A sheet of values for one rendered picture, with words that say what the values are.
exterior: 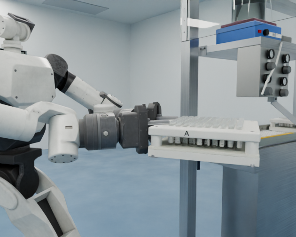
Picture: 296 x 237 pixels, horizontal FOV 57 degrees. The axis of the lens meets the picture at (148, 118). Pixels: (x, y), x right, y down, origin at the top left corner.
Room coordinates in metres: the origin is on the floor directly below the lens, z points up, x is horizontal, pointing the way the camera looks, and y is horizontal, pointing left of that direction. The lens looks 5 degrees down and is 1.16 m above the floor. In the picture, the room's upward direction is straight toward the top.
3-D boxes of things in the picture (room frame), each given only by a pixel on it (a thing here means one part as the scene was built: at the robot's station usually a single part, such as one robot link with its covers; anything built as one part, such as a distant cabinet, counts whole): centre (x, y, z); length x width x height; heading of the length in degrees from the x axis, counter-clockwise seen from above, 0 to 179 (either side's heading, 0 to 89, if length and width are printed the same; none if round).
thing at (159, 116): (0.81, -0.06, 1.09); 0.06 x 0.03 x 0.02; 63
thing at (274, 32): (1.25, -0.45, 1.42); 0.21 x 0.20 x 0.09; 36
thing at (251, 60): (1.17, -0.49, 1.25); 0.22 x 0.11 x 0.20; 126
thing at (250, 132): (0.71, -0.16, 1.08); 0.25 x 0.24 x 0.02; 160
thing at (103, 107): (0.94, 0.15, 1.08); 0.13 x 0.07 x 0.09; 0
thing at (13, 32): (0.91, 0.44, 1.36); 0.10 x 0.07 x 0.09; 162
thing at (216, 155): (0.71, -0.16, 1.03); 0.24 x 0.24 x 0.02; 70
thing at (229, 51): (1.39, -0.57, 1.36); 0.62 x 0.38 x 0.04; 126
